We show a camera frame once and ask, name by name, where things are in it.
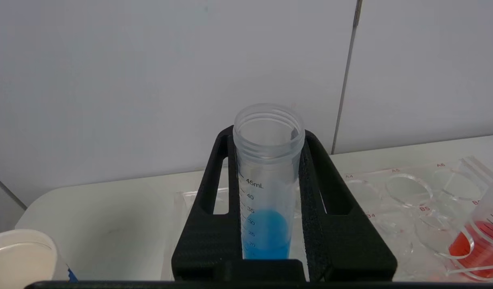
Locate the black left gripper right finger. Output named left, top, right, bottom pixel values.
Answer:
left=299, top=129, right=398, bottom=281

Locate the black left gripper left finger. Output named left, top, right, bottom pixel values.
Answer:
left=172, top=125, right=245, bottom=281

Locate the test tube with blue liquid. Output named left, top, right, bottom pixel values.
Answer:
left=233, top=103, right=306, bottom=261

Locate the clear acrylic test tube rack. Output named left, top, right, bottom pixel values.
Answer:
left=173, top=156, right=493, bottom=281

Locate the test tube with red liquid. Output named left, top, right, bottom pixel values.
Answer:
left=447, top=172, right=493, bottom=281

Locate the blue and white paper cup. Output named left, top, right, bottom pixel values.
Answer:
left=0, top=229, right=79, bottom=281

